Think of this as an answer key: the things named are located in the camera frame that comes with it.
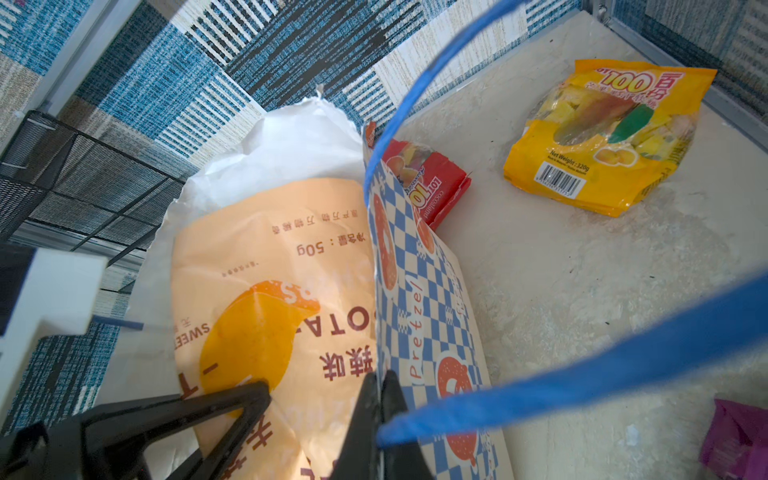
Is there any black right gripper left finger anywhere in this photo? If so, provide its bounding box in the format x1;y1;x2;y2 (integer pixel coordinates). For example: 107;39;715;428
1;381;271;479

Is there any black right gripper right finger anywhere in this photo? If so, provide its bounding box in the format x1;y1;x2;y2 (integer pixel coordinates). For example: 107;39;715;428
331;370;434;480

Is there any blue checkered paper bag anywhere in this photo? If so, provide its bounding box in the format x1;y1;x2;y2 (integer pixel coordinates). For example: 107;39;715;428
95;0;768;480

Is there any orange sweet potato snack bag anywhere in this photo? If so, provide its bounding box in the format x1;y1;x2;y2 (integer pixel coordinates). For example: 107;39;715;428
170;177;380;480

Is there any red fruit candy bag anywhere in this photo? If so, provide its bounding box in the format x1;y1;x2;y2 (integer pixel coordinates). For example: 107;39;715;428
371;140;471;234

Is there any purple grape candy bag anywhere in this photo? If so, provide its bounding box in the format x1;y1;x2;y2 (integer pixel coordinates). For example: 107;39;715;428
699;399;767;479

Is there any yellow mango candy bag right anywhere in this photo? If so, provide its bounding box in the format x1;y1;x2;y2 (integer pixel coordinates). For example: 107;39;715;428
503;59;717;218

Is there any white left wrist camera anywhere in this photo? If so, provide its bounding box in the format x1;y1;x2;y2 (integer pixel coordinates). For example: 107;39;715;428
1;244;107;417

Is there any black wire shelf rack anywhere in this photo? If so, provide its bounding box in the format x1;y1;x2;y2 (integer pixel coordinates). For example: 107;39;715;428
1;111;194;263

